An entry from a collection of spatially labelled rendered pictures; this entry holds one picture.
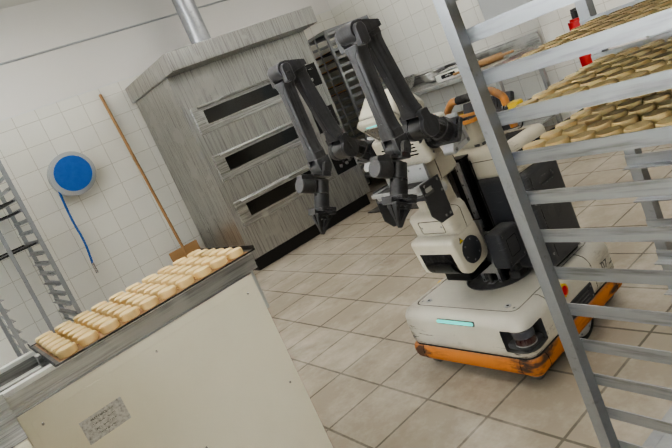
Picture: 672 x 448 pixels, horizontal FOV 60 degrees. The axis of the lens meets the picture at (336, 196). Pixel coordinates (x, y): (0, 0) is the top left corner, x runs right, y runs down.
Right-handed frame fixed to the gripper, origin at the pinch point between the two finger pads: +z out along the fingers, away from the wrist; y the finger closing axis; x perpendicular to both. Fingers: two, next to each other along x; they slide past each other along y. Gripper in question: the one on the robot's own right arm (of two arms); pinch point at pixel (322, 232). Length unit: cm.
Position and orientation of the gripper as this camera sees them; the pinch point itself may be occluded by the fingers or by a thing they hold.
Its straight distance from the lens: 218.1
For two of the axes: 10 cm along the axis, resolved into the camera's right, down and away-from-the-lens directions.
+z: 0.3, 10.0, -0.9
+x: 8.1, 0.3, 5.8
